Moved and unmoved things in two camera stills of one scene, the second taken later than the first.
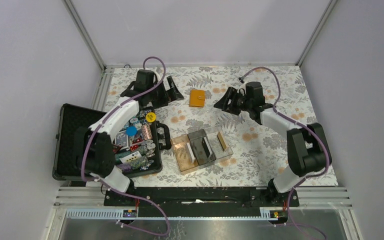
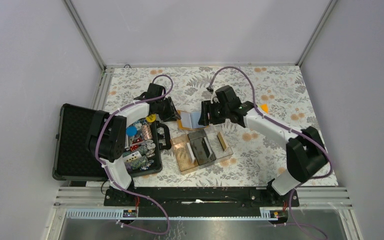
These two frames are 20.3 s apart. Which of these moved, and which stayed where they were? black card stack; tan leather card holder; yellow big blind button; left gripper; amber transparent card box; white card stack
Moved: left gripper; tan leather card holder
Stayed: yellow big blind button; black card stack; white card stack; amber transparent card box
